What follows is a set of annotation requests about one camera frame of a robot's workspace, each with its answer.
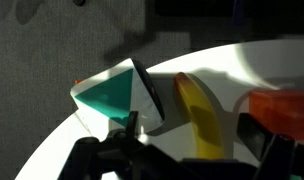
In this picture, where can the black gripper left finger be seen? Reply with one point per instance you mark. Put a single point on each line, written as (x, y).
(125, 150)

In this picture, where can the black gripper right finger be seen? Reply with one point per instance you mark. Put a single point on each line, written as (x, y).
(268, 146)

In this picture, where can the teal and white carton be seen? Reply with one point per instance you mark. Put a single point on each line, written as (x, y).
(115, 96)

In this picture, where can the orange block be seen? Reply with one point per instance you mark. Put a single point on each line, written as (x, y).
(285, 110)

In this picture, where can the yellow toy banana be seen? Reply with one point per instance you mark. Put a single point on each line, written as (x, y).
(202, 116)

